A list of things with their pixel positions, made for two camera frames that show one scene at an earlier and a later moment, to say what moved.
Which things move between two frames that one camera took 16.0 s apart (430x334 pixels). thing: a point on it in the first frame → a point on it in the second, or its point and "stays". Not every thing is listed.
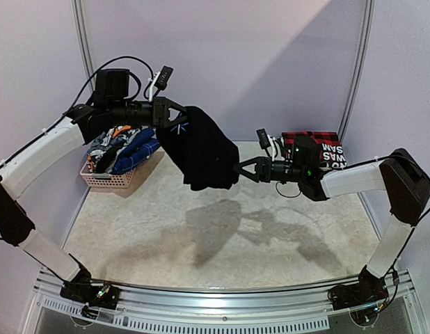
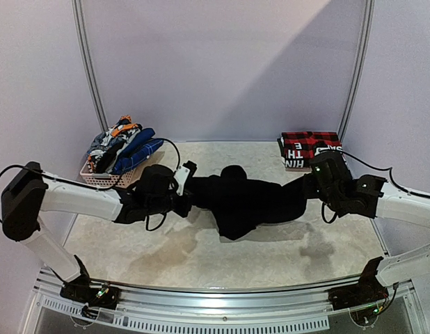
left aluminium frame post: x=83 y=37 stays
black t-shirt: x=200 y=150 → x=240 y=204
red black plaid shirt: x=332 y=153 stays
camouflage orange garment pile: x=106 y=147 stays
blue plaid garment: x=138 y=149 stays
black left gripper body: x=158 y=113 → x=182 y=209
